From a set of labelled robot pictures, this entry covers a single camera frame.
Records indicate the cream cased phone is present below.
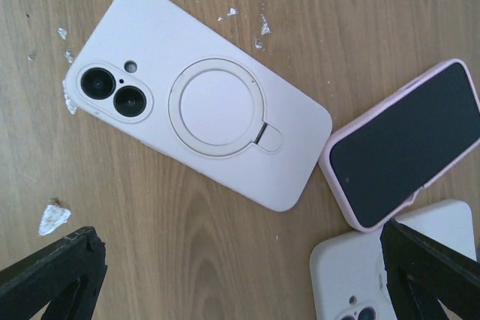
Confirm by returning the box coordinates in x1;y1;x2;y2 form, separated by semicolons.
310;199;477;320

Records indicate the phone in pink case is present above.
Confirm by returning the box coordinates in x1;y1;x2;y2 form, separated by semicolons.
319;58;479;232

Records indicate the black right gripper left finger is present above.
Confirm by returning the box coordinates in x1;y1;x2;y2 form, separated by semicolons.
1;226;107;319

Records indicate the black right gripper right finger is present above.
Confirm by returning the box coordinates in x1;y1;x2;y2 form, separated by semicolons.
380;219;479;319

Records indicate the white paper scrap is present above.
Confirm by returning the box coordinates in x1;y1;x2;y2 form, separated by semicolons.
37;198;71;236

